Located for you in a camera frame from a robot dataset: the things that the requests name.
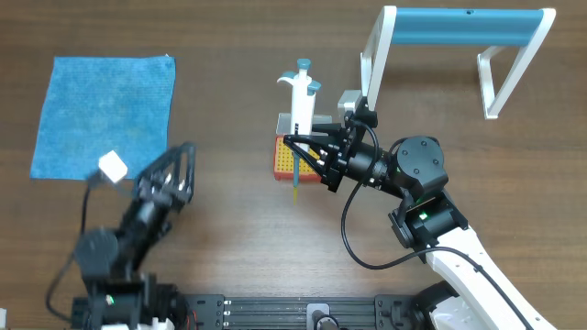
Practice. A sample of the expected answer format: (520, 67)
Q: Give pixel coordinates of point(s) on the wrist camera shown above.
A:
(112, 166)
(349, 101)

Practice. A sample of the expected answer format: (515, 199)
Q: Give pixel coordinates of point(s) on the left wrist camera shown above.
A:
(112, 166)

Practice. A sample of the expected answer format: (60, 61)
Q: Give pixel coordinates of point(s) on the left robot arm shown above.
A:
(114, 247)

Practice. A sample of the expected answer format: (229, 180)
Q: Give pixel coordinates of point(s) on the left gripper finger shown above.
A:
(191, 174)

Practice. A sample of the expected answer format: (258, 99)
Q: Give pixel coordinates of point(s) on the blue cloth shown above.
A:
(101, 114)

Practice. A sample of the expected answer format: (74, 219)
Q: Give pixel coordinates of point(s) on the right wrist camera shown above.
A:
(349, 101)

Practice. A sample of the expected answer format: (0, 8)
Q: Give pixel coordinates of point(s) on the white pipette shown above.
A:
(302, 101)

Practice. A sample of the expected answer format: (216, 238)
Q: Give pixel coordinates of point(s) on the red and yellow tip box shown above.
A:
(284, 162)

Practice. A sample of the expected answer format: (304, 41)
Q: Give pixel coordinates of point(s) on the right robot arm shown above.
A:
(472, 266)

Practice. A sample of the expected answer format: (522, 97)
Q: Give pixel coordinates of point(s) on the mounting rail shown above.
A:
(275, 311)

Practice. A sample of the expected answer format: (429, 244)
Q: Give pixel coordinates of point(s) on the white and blue stand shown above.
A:
(458, 27)

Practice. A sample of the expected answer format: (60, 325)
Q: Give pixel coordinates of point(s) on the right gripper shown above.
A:
(353, 146)

